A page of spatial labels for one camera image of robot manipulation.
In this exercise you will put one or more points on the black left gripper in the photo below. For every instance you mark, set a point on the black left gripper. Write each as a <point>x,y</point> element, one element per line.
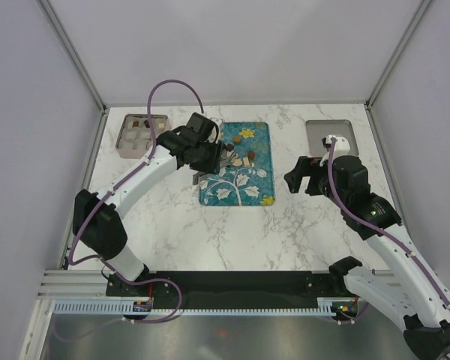
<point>213,166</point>

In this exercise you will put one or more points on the white oval chocolate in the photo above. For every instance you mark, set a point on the white oval chocolate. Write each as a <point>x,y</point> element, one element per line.
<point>237,162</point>

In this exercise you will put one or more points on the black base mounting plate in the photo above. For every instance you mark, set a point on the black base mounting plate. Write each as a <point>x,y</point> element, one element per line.
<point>253,289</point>

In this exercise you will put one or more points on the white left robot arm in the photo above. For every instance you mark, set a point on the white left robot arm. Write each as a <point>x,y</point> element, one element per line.
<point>98,216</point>

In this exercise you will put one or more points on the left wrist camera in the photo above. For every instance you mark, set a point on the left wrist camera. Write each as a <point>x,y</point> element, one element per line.
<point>218,125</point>

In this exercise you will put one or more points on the aluminium frame rail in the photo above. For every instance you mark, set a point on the aluminium frame rail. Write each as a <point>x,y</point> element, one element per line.
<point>61,33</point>

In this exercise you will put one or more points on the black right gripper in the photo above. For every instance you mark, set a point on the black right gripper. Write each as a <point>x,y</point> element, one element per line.
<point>305,166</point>

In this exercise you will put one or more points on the teal floral tray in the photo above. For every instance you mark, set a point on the teal floral tray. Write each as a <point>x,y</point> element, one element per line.
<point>248,177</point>

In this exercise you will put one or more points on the white slotted cable duct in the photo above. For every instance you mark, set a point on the white slotted cable duct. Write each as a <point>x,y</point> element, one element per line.
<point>320,308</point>

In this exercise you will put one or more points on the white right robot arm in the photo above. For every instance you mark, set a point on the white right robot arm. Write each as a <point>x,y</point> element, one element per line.
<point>421,307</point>

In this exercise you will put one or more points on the pink chocolate box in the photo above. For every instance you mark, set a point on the pink chocolate box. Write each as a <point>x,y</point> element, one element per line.
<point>133,142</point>

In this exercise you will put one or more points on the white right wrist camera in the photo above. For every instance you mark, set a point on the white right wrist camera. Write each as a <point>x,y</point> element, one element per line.
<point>336,146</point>

